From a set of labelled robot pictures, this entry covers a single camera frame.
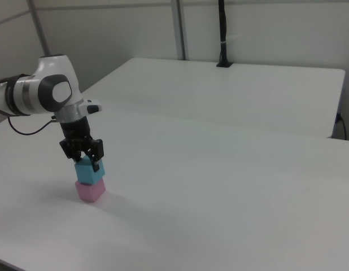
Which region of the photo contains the pink cube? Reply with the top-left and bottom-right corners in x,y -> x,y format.
75,177 -> 107,203

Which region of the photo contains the grey partition post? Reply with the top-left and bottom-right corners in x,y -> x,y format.
171,0 -> 190,60

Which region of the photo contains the blue cube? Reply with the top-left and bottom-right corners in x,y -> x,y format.
74,156 -> 106,186

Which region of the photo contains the black camera pole with clamp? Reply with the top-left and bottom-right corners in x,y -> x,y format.
216,0 -> 234,68

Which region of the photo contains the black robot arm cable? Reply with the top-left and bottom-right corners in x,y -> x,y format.
7,114 -> 61,136

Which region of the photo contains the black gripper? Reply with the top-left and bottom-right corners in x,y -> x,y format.
59,117 -> 105,173

